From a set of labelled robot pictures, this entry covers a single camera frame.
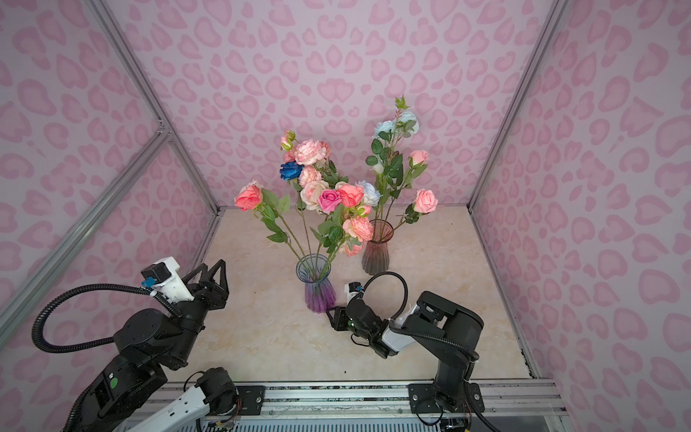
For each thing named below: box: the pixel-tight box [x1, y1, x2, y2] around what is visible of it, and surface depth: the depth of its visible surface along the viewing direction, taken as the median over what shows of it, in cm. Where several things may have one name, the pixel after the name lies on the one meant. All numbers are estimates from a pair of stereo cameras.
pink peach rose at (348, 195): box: [325, 184, 365, 270], surface depth 63 cm
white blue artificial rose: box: [357, 180, 384, 207], surface depth 65 cm
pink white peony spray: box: [278, 130, 350, 211], surface depth 67 cm
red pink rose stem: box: [234, 180, 312, 274], surface depth 71 cm
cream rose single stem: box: [300, 180, 331, 213], surface depth 66 cm
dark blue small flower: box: [278, 161, 313, 261], surface depth 73 cm
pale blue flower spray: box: [365, 96, 420, 241], surface depth 81 cm
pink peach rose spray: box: [339, 205, 374, 258], surface depth 63 cm
